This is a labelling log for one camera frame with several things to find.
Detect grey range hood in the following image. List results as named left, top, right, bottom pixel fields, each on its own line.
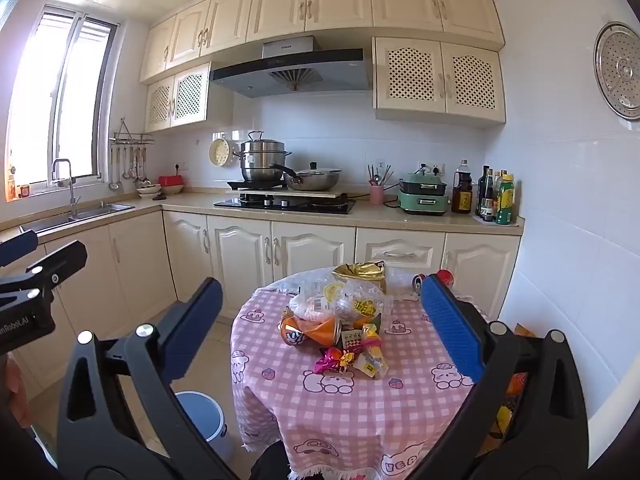
left=210, top=36, right=373, bottom=99

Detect large dark sauce bottle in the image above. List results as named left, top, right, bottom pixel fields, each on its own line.
left=451, top=159, right=474, bottom=215

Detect gold snack bag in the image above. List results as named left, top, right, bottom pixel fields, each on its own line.
left=332, top=261, right=389, bottom=297

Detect black gas stove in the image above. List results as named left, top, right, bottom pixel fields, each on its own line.
left=213, top=194, right=357, bottom=216

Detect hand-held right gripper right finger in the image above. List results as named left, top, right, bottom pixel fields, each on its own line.
left=410, top=274, right=591, bottom=480

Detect red drink can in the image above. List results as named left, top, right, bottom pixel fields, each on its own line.
left=412, top=269, right=455, bottom=292

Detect kitchen window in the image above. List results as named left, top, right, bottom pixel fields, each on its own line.
left=4, top=4, right=120, bottom=202

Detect dark cloth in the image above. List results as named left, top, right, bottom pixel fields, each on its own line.
left=249, top=441, right=292, bottom=480

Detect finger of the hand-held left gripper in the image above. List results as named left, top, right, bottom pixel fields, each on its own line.
left=0, top=240, right=88, bottom=315
left=0, top=230, right=40, bottom=268

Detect round metal steamer tray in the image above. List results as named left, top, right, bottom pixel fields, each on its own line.
left=593, top=21, right=640, bottom=122

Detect pink foil candy wrapper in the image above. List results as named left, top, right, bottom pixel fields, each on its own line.
left=314, top=346, right=353, bottom=375

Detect crushed orange drink can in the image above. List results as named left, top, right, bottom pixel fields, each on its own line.
left=279, top=314, right=344, bottom=349

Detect blue plastic bucket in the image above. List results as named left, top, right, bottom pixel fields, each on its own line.
left=174, top=391, right=236, bottom=464

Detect cream round perforated plate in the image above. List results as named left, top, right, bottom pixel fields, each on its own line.
left=208, top=137, right=233, bottom=169

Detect lattice door wall cabinet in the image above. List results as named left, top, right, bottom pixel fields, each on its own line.
left=144, top=61, right=234, bottom=134
left=372, top=36, right=507, bottom=129

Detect green bottle yellow label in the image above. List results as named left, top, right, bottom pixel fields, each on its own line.
left=496, top=170, right=516, bottom=225

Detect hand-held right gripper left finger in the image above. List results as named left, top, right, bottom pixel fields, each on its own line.
left=56, top=276, right=241, bottom=480

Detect cream upper wall cabinets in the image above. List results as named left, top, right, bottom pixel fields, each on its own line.
left=139, top=0, right=506, bottom=86

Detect clear plastic bag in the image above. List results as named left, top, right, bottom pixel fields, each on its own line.
left=290, top=278, right=397, bottom=323

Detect chrome faucet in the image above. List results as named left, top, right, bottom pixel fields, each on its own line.
left=51, top=158, right=82, bottom=217

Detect row of hanging utensils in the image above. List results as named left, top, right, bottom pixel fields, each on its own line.
left=108, top=143, right=152, bottom=192

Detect green electric cooker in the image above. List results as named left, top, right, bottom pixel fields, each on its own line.
left=397, top=172, right=449, bottom=217

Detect person's left hand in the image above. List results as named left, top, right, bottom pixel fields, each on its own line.
left=1, top=354, right=27, bottom=427

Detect orange snack bag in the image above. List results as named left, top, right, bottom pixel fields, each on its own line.
left=492, top=323, right=532, bottom=442

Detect bundle of chopsticks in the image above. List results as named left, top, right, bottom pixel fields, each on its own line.
left=367, top=162, right=396, bottom=187

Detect steel sink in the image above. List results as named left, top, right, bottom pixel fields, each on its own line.
left=19, top=201, right=136, bottom=234

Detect wok with glass lid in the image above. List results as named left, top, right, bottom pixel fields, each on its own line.
left=270, top=161, right=344, bottom=192

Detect cream lower kitchen cabinets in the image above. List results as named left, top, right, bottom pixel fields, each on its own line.
left=0, top=200, right=525, bottom=397

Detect cluster of dark sauce bottles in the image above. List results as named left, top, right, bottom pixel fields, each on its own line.
left=475, top=164, right=502, bottom=222

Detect steel steamer pot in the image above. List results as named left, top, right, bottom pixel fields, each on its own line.
left=239, top=130, right=293, bottom=184

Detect metal utensil rack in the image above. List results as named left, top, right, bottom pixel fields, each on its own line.
left=109, top=118, right=156, bottom=147

